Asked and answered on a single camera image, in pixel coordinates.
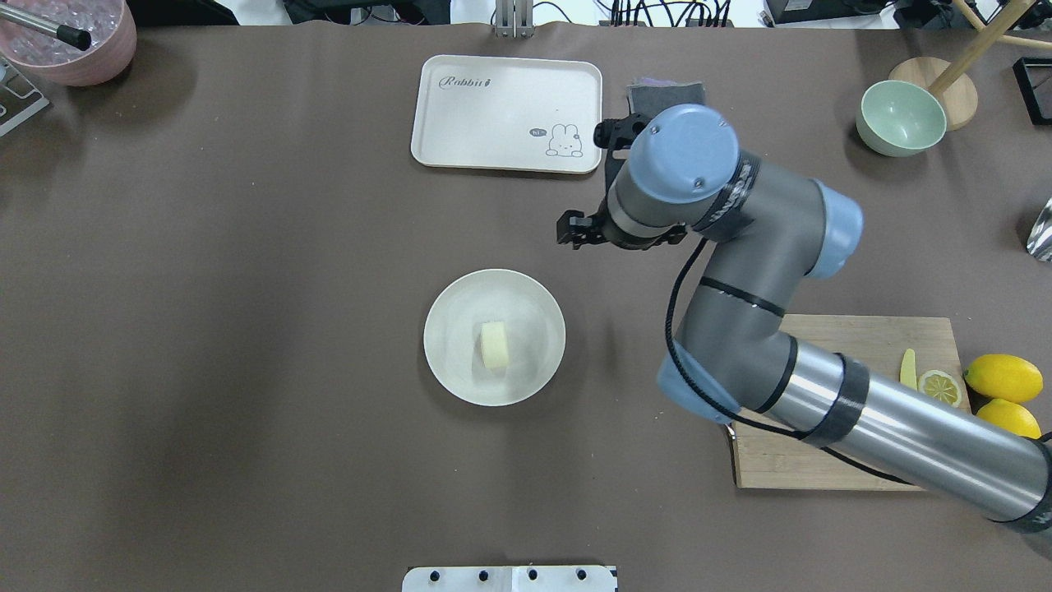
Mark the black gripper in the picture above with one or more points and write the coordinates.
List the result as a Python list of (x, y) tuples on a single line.
[(585, 231)]

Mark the cream round plate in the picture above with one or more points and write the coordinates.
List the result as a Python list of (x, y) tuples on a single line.
[(535, 327)]

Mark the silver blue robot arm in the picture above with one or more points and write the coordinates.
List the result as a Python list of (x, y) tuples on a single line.
[(772, 228)]

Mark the cream rabbit tray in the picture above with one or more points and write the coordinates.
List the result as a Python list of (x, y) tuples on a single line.
[(507, 114)]

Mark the black framed wooden tray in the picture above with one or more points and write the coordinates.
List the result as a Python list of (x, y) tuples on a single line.
[(1033, 78)]

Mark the grey folded cloth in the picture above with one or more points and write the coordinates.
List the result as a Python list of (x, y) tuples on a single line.
[(649, 97)]

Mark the wooden cutting board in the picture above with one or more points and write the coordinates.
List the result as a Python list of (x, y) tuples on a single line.
[(765, 461)]

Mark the mint green bowl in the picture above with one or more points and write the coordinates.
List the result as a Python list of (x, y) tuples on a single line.
[(899, 119)]

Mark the yellow plastic knife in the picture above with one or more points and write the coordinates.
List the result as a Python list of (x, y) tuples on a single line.
[(907, 369)]

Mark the lemon half lower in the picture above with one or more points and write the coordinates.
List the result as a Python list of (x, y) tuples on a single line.
[(942, 386)]

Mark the wooden cup tree stand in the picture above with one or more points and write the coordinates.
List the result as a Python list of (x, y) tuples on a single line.
[(948, 82)]

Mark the yellow lemon outer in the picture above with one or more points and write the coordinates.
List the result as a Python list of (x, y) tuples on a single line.
[(1004, 377)]

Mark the steel ice scoop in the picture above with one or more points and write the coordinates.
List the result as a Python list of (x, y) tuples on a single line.
[(1038, 243)]

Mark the yellow lemon near lime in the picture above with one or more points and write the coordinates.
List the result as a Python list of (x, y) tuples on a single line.
[(1012, 417)]

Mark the pink bowl with ice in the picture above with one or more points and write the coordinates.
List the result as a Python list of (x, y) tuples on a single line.
[(110, 23)]

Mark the steel muddler black tip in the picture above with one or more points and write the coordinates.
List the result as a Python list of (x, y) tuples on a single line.
[(77, 38)]

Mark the white cup rack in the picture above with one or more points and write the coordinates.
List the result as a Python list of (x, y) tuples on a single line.
[(20, 98)]

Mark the aluminium frame post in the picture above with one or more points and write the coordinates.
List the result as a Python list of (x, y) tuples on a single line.
[(513, 19)]

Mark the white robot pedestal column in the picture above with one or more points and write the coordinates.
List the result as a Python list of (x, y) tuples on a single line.
[(512, 578)]

